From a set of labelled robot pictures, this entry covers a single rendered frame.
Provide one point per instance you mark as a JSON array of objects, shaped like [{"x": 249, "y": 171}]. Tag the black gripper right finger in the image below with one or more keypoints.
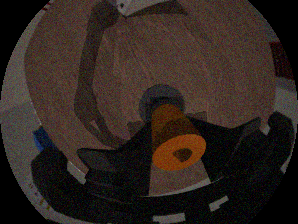
[{"x": 221, "y": 144}]

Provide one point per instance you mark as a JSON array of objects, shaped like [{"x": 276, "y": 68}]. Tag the orange knob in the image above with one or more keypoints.
[{"x": 176, "y": 143}]

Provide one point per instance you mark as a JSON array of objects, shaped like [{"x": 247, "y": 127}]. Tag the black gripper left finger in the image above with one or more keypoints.
[{"x": 134, "y": 158}]

